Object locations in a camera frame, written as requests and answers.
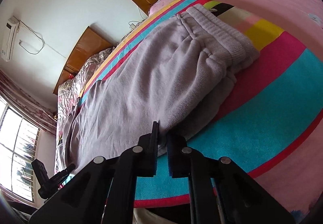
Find white air conditioner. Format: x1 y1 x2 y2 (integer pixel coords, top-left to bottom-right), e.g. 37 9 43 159
1 16 20 62

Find floral pink curtain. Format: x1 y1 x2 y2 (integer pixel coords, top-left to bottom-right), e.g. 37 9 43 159
0 71 56 135

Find barred window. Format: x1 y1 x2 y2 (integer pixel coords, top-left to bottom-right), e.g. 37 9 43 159
0 99 39 203

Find left wooden headboard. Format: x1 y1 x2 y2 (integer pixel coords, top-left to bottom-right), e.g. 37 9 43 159
53 26 113 95

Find grey air conditioner cable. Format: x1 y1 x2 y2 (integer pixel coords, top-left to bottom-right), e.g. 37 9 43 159
15 18 46 56

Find rainbow striped blanket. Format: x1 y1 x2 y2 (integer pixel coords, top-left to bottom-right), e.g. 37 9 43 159
63 0 322 215

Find floral pink quilt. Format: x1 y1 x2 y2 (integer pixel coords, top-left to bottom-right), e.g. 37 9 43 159
56 46 116 144

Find lilac sweatpants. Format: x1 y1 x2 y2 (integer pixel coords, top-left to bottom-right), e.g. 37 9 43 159
55 4 259 171

